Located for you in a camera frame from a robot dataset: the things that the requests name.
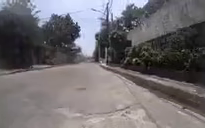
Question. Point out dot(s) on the raised concrete sidewalk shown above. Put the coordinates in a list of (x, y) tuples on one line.
[(176, 85)]

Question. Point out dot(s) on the utility pole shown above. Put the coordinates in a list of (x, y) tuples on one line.
[(107, 33)]

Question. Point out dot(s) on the grey concrete wall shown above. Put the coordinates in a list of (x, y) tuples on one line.
[(170, 16)]

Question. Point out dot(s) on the concrete kerb strip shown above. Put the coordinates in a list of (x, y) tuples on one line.
[(10, 70)]

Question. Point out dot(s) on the grey concrete road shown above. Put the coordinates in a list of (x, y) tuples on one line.
[(73, 100)]

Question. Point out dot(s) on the green flowering bushes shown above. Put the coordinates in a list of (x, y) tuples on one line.
[(163, 53)]

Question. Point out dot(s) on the dark leafy tree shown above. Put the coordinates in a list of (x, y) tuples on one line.
[(61, 30)]

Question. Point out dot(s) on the large dark tree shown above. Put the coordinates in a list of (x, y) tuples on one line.
[(13, 36)]

